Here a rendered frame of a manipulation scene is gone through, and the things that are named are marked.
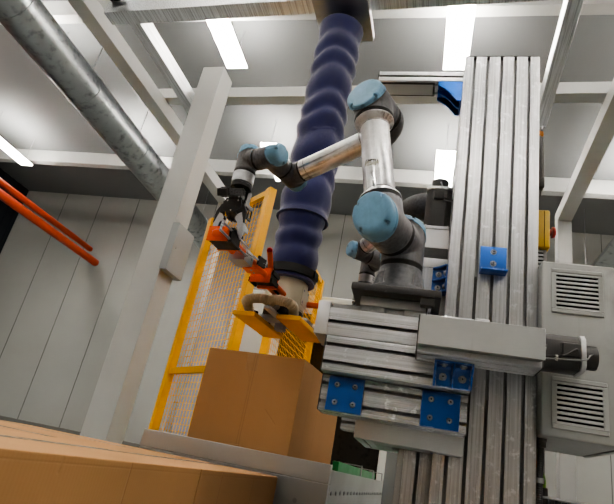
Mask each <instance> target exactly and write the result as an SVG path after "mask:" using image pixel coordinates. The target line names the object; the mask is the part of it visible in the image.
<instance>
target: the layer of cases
mask: <svg viewBox="0 0 614 504"><path fill-rule="evenodd" d="M277 479H278V478H277V477H276V476H271V475H267V474H262V473H257V472H252V471H248V470H243V469H238V468H233V467H228V466H224V465H219V464H214V463H209V462H204V461H200V460H195V459H190V458H185V457H180V456H176V455H171V454H166V453H161V452H156V451H152V450H147V449H142V448H137V447H133V446H128V445H123V444H118V443H113V442H109V441H104V440H99V439H94V438H89V437H85V436H80V435H75V434H70V433H65V432H61V431H56V430H51V429H46V428H42V427H37V426H32V425H27V424H22V423H16V422H10V421H4V420H0V504H273V500H274V494H275V489H276V484H277Z"/></svg>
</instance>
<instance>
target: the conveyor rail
mask: <svg viewBox="0 0 614 504"><path fill-rule="evenodd" d="M329 485H330V488H329V494H328V501H327V504H381V497H382V488H383V481H378V480H374V479H369V478H365V477H361V476H356V475H352V474H347V473H343V472H338V471H334V470H332V474H331V481H330V484H329Z"/></svg>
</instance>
